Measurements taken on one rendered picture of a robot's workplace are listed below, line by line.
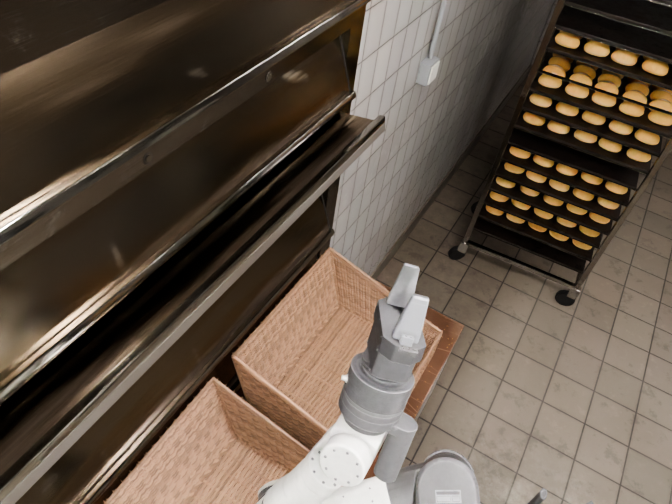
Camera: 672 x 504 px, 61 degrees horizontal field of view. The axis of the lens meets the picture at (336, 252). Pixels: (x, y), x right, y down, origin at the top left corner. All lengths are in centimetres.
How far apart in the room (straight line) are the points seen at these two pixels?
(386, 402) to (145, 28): 65
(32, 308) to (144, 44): 44
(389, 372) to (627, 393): 248
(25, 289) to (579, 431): 243
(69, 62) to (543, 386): 252
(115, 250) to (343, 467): 54
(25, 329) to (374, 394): 55
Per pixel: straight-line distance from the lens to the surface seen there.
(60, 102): 87
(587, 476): 281
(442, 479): 96
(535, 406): 287
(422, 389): 202
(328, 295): 206
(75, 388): 104
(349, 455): 78
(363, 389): 75
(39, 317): 101
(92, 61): 90
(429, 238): 335
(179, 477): 172
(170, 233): 113
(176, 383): 151
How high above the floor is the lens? 227
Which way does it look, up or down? 46 degrees down
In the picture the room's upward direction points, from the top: 9 degrees clockwise
